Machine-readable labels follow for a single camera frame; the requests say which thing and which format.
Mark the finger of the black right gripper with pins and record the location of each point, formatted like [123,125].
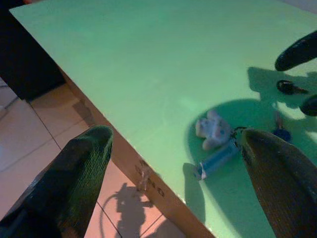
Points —
[310,105]
[297,54]

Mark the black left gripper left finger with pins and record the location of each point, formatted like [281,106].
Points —
[74,178]

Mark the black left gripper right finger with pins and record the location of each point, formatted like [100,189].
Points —
[282,183]

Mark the keys with white plush charm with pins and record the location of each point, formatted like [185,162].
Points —
[213,131]

